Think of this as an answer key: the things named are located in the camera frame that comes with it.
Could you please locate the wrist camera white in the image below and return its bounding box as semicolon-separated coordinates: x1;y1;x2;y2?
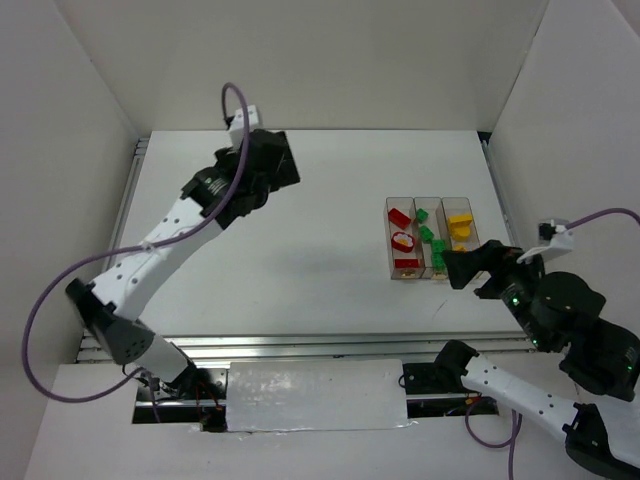
517;218;575;264
227;104;263;150

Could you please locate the green 2x2 lego brick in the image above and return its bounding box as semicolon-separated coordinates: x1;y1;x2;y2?
419;225;434;243

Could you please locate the purple cable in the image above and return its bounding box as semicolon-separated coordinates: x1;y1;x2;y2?
463;207;640;480
21;82;251;424

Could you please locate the green lego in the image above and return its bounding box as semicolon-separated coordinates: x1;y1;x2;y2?
431;239;447;253
431;253;446;270

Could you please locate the small green lego brick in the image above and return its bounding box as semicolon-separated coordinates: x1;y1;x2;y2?
416;208;429;224

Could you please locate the red flower lego piece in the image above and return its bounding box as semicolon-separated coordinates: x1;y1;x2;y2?
390;231;416;253

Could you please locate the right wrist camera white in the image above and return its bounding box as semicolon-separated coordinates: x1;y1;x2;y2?
517;218;575;264

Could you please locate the small red lego piece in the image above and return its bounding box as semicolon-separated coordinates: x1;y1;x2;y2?
387;208;411;230

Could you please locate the middle clear container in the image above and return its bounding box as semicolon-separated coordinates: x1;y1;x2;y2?
414;197;451;281

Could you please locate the right clear container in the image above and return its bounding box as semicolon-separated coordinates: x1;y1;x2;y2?
438;197;481;253

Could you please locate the yellow oval lego piece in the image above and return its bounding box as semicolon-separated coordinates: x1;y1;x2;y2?
448;214;473;242

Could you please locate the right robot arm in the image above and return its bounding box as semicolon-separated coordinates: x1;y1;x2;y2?
434;240;639;479

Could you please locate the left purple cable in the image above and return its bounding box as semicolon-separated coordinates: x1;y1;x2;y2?
21;82;251;424

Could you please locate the white foil cover plate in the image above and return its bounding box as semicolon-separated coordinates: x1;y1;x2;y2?
226;359;409;433

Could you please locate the red lego brick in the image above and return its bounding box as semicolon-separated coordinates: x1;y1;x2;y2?
394;258;421;269

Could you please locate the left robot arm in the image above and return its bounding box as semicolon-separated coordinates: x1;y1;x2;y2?
65;129;300;397

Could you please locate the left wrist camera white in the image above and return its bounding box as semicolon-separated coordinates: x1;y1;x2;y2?
227;104;263;150

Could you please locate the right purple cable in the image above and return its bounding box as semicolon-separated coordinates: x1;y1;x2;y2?
463;207;640;480

